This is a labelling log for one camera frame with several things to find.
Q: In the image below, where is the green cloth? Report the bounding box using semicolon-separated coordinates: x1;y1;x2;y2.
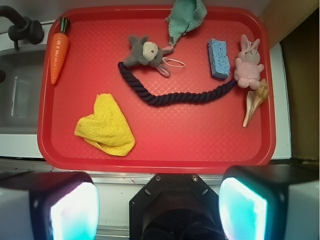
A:
165;0;208;46

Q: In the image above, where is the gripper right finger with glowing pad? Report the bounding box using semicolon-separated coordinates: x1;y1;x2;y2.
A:
219;164;320;240

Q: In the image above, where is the blue sponge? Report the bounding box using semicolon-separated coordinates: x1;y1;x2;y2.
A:
208;38;230;80

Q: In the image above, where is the orange toy carrot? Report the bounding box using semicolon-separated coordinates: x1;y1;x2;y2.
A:
50;17;71;85

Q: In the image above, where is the black faucet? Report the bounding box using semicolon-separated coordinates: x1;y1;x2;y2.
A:
0;5;45;51

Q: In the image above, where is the pink plush bunny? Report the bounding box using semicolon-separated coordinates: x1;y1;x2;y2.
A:
234;34;265;91

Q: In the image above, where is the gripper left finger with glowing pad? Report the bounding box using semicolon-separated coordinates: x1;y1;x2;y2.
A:
0;171;100;240

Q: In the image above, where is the white sink basin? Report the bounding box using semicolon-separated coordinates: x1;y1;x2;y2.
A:
0;22;52;159

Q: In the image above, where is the dark navy rope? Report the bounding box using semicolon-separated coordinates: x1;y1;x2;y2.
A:
117;61;238;108

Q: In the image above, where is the tan conch seashell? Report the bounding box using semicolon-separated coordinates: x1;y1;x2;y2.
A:
242;78;270;128

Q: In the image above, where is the yellow cloth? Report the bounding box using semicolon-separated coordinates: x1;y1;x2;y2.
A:
74;93;136;157

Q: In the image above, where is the red plastic tray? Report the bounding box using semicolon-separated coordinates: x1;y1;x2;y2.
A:
37;5;276;174

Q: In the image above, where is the grey plush donkey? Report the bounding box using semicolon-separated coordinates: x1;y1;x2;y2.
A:
123;35;186;78

